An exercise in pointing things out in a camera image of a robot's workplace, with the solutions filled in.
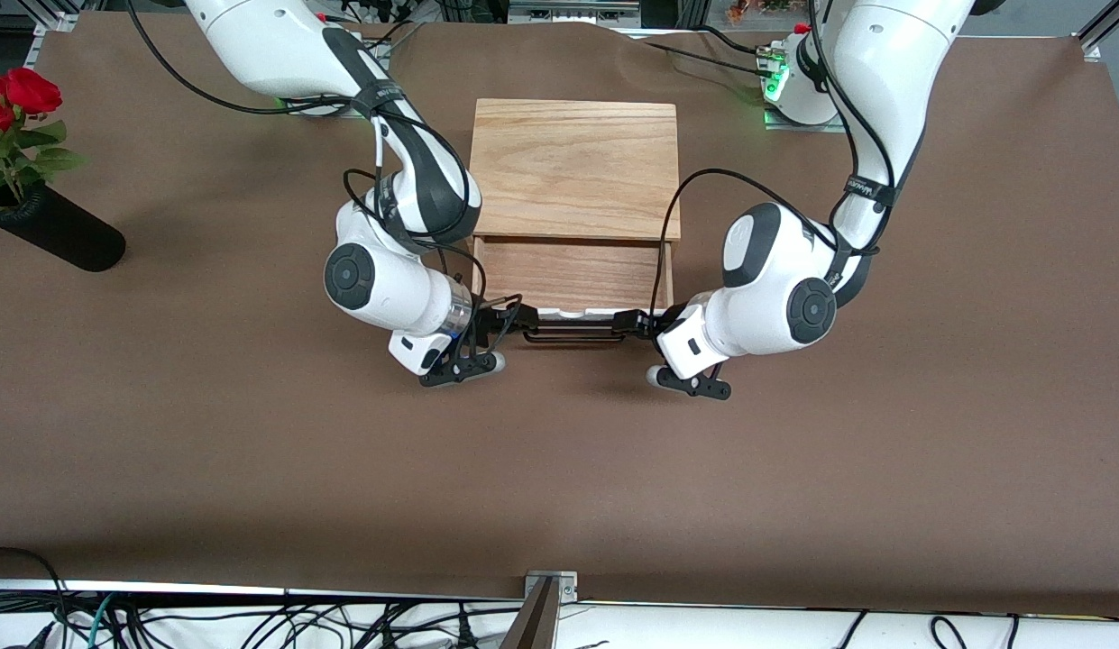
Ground brown table cover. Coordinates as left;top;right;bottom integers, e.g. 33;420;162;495
0;11;1119;619

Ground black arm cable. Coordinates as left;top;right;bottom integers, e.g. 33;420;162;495
124;0;527;363
648;0;926;317

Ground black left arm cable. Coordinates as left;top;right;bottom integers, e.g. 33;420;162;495
648;0;926;317

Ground teal cable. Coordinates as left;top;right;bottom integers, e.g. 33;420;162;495
84;594;119;649

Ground orange background objects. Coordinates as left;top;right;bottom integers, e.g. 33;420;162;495
725;0;796;24

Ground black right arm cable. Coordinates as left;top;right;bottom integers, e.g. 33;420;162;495
124;0;527;363

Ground aluminium frame profile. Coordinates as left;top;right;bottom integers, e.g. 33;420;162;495
507;0;644;29

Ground dark camera mount beam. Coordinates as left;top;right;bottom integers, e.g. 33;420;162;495
498;577;561;649

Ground white-fronted wooden drawer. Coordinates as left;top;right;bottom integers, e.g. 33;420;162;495
472;236;676;331

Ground silver table edge rail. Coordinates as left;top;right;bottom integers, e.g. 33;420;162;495
0;579;1119;621

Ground black looped cable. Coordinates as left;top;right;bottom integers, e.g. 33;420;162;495
0;545;71;634

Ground black base cable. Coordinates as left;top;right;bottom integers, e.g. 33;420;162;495
613;24;778;58
370;11;427;50
643;40;778;73

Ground silver metal bracket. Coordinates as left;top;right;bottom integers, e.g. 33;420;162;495
524;570;580;606

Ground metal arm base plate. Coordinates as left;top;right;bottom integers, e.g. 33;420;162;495
764;106;850;133

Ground wooden drawer cabinet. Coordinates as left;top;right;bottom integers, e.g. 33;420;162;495
463;98;683;259

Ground tangled black cables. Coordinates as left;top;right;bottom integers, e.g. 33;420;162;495
0;590;526;649

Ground black wire drawer handle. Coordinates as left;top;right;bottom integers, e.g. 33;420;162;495
520;323;634;346

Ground red roses with leaves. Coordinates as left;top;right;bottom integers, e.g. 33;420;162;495
0;67;90;207

